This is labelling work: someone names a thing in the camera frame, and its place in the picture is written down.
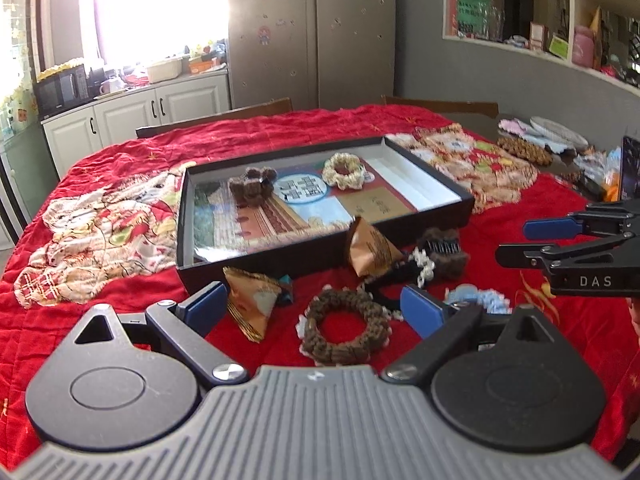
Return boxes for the black microwave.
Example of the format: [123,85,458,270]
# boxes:
[34,65,91,118]

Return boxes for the red bear-print blanket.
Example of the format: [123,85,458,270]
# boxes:
[0,104,640,466]

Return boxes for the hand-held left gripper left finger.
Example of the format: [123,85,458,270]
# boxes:
[75,281,250,387]

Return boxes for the green red wall poster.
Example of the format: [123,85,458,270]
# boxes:
[452,0,491,38]

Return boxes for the sliding glass door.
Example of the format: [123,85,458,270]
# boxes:
[0,0,53,126]

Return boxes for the round white blue disc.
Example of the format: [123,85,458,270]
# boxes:
[274,175,328,206]

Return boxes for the white plate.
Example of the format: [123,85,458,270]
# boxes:
[530,116,588,148]

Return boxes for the grey refrigerator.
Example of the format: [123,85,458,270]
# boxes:
[227,0,398,111]

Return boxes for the bright window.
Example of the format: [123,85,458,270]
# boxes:
[92,0,228,61]

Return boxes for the pink white cloth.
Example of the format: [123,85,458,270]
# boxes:
[497,117,531,136]

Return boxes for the brown fuzzy hair clip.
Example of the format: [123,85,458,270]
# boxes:
[415,227,470,281]

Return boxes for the brown cream-edged crochet scrunchie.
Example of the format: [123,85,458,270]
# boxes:
[298,285,388,366]

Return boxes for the black white crochet hair band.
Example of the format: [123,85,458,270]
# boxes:
[362,247,433,321]

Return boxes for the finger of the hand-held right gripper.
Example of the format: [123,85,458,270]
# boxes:
[523,201,640,241]
[496,234,638,273]

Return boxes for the cream crochet scrunchie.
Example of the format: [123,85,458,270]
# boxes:
[322,152,368,191]

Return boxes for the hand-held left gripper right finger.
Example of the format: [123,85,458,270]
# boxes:
[381,283,557,387]

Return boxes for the light blue crochet scrunchie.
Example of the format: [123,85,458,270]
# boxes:
[445,284,511,313]

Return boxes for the yellow flowers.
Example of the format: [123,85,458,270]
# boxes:
[37,57,83,81]

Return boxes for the white storage container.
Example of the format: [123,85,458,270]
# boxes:
[146,57,182,83]

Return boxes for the black shallow box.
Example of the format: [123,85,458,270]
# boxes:
[176,135,475,297]

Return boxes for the brown beaded mat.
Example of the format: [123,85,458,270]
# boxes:
[497,137,553,166]

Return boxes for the white kitchen cabinet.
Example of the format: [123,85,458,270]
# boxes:
[42,72,231,181]

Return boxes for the brown pyramid snack packet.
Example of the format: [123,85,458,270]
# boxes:
[223,266,296,343]
[347,217,403,278]

